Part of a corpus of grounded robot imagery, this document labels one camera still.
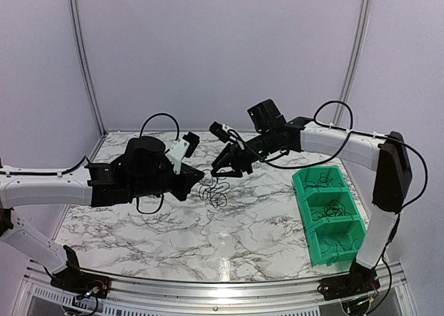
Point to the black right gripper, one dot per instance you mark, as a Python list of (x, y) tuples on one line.
[(235, 155)]

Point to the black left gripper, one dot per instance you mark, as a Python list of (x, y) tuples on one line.
[(189, 179)]

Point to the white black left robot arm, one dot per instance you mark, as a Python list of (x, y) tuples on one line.
[(146, 168)]

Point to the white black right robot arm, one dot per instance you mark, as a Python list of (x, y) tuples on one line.
[(386, 155)]

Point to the green three-compartment plastic bin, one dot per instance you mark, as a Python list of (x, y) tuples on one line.
[(333, 226)]

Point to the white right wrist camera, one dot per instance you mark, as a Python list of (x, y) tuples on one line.
[(223, 133)]

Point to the aluminium front rail frame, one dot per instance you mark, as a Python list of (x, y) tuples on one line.
[(143, 296)]

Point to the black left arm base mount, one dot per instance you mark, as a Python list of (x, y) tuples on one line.
[(78, 281)]

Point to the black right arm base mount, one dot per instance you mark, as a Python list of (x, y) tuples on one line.
[(358, 280)]

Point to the aluminium back-right corner post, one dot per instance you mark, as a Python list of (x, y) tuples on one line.
[(357, 48)]

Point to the aluminium back-left corner post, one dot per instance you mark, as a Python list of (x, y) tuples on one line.
[(85, 71)]

